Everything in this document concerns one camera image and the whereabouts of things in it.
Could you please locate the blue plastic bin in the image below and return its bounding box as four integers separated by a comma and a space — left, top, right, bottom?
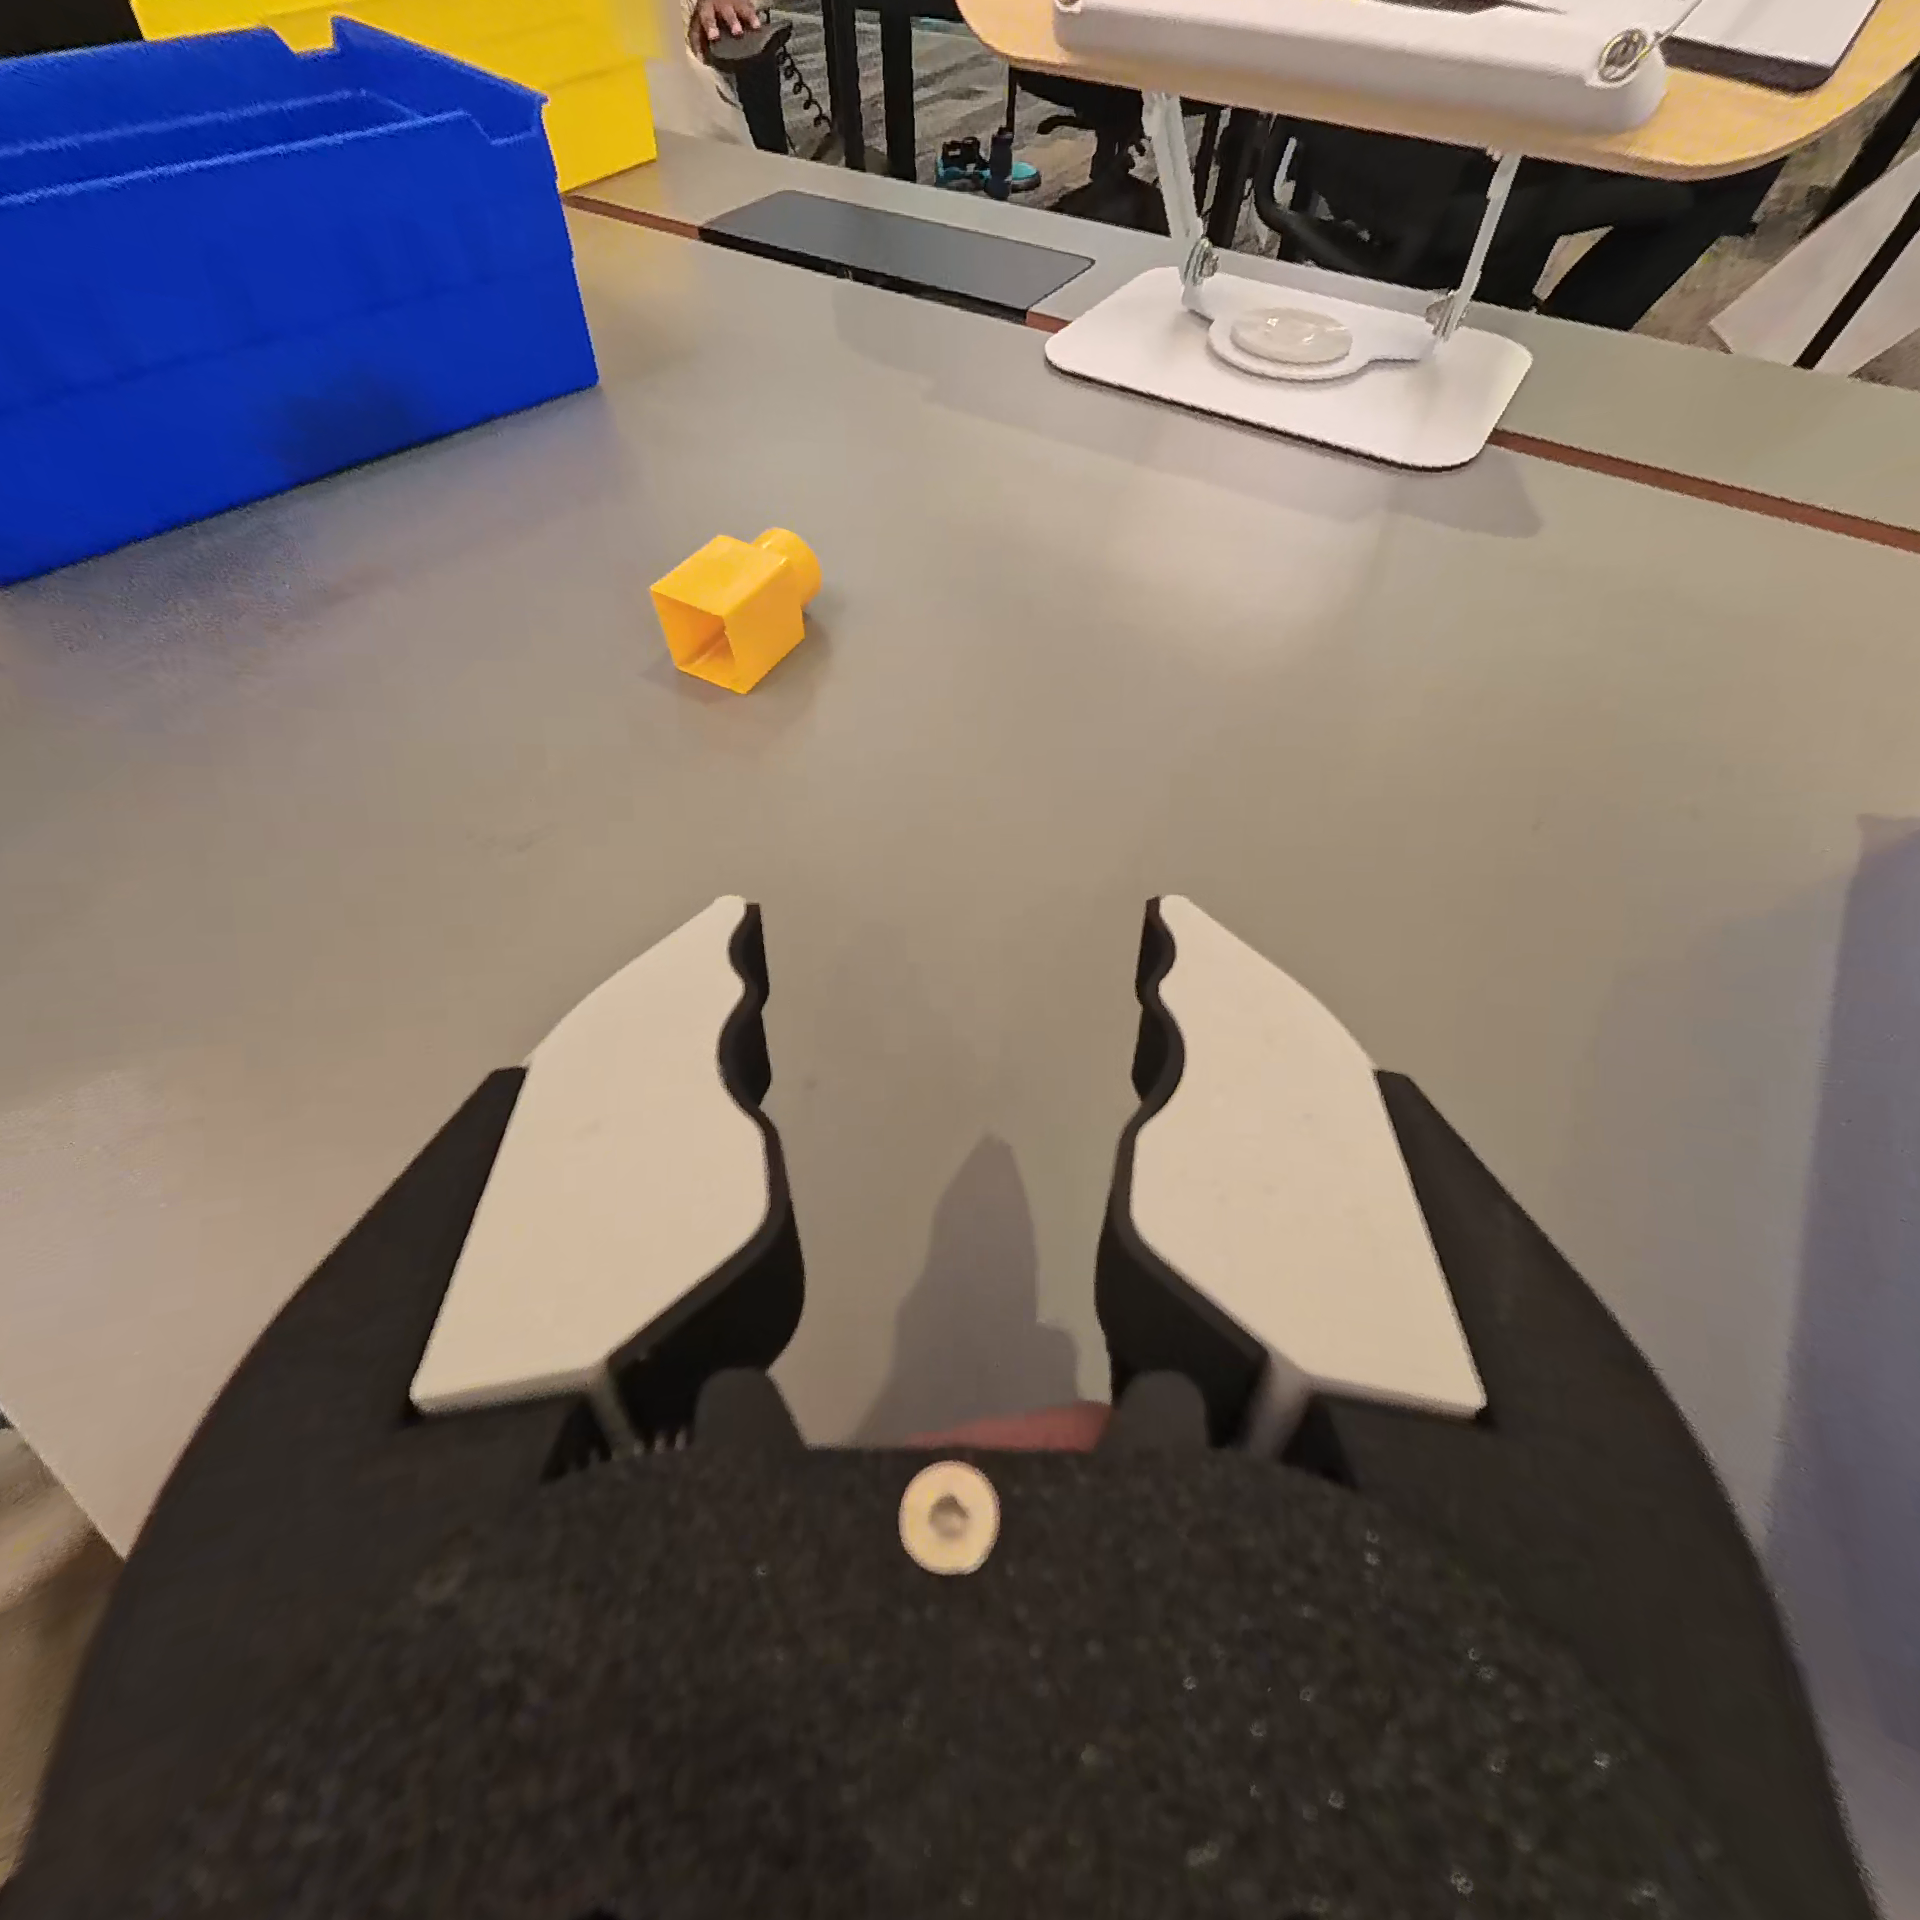
0, 17, 602, 588

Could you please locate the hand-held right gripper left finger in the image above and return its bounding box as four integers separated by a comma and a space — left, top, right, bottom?
408, 896, 808, 1422

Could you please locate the white book stand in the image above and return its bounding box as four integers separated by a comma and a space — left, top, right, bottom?
1046, 0, 1667, 474

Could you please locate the printed instruction sheet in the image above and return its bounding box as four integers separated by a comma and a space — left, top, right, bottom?
1667, 0, 1878, 92

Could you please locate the yellow toy building block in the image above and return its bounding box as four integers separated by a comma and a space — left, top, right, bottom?
651, 529, 822, 697

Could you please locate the black flat panel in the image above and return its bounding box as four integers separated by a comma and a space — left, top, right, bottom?
699, 191, 1097, 318

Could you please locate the yellow plastic bin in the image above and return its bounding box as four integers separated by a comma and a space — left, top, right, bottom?
136, 0, 664, 188

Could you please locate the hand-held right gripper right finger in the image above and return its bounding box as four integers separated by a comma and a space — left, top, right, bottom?
1096, 896, 1492, 1422

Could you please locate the white angled panel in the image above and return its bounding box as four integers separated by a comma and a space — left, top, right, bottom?
1795, 210, 1920, 377

